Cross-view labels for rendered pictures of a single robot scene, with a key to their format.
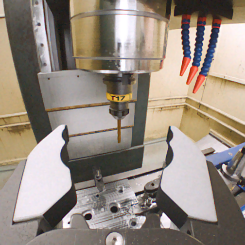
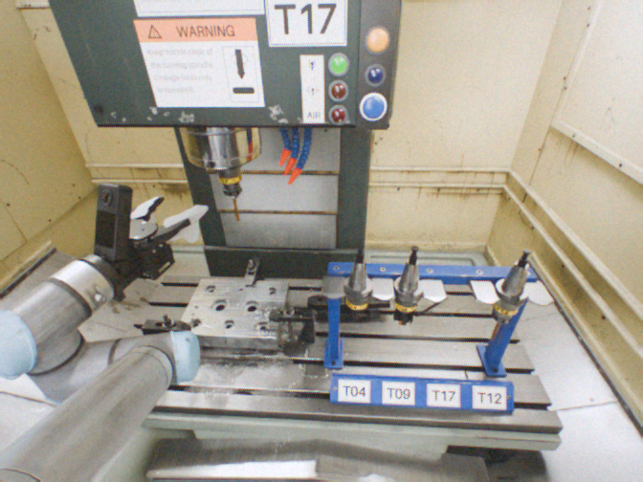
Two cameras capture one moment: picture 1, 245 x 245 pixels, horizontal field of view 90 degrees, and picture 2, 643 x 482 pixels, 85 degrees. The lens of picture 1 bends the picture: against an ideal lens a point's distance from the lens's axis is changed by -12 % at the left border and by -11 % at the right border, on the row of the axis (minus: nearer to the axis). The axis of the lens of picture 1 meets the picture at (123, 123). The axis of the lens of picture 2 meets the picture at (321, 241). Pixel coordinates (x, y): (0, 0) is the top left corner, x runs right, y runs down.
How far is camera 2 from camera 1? 0.62 m
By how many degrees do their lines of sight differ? 21
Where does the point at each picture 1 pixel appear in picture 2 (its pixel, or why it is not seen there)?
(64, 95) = not seen: hidden behind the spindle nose
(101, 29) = (188, 142)
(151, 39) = (219, 148)
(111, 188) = (260, 287)
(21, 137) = (182, 202)
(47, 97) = not seen: hidden behind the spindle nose
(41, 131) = (202, 199)
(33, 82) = not seen: hidden behind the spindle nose
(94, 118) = (273, 192)
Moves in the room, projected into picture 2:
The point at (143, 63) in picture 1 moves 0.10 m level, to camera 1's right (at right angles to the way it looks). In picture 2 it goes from (217, 164) to (261, 170)
